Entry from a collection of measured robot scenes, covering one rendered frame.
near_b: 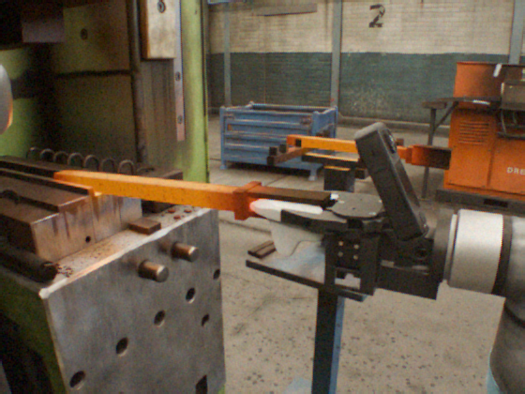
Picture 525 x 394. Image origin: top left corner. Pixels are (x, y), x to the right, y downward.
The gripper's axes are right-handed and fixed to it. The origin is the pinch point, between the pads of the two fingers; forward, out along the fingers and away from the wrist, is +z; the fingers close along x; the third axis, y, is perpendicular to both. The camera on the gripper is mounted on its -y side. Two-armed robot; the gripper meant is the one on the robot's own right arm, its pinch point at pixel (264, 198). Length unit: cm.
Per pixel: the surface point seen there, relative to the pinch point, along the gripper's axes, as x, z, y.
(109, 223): 0.3, 27.7, 8.0
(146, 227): 3.5, 22.9, 9.0
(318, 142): 54, 14, 4
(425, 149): 53, -12, 3
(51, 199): -6.7, 31.2, 2.4
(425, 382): 96, -19, 103
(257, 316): 106, 63, 102
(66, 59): 23, 64, -18
